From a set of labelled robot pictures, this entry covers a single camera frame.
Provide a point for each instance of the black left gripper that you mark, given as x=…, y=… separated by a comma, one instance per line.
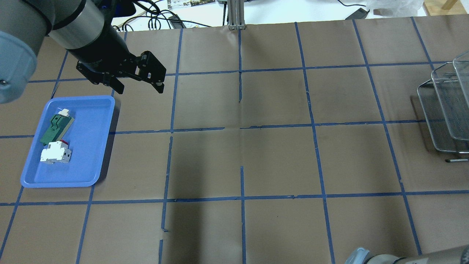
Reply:
x=99, y=50

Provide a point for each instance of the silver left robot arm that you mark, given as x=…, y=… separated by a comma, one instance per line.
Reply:
x=84, y=28

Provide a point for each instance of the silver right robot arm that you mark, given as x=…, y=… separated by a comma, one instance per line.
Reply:
x=457, y=255

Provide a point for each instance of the blue plastic tray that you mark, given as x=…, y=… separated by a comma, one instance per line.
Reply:
x=86, y=138

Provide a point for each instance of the white circuit breaker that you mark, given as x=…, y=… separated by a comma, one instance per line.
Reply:
x=56, y=152

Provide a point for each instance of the black power adapter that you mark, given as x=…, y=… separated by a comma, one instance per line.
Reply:
x=358, y=14

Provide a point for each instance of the wooden board with stand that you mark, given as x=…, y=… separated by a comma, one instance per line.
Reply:
x=445, y=7

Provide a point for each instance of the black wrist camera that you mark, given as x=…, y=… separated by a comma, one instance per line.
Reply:
x=116, y=8

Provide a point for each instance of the green switch with white cap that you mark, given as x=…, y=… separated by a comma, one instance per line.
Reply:
x=59, y=124

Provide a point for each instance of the aluminium frame post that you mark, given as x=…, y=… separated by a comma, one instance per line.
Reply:
x=236, y=17

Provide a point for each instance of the wire mesh shelf basket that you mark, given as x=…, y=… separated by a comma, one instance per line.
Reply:
x=445, y=103

